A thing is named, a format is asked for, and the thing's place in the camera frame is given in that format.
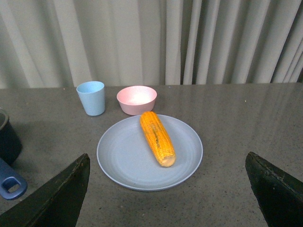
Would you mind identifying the yellow corn cob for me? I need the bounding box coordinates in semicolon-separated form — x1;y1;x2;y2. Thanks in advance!
140;111;176;167

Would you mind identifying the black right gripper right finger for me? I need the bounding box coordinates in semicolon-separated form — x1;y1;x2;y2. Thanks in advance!
245;152;303;227

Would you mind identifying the pink bowl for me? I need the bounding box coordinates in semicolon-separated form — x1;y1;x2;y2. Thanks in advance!
116;86;157;115

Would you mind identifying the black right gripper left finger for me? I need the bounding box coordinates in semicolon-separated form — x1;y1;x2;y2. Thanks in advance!
0;154;90;227

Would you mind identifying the light blue cup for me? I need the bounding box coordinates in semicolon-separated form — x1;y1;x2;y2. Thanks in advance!
76;81;105;116

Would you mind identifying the light blue plate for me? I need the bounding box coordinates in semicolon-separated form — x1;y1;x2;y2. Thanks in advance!
97;114;203;192

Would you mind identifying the grey curtain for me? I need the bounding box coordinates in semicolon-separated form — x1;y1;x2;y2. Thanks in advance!
0;0;303;88

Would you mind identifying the dark blue saucepan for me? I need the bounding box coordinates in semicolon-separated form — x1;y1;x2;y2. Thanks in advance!
0;108;27;200

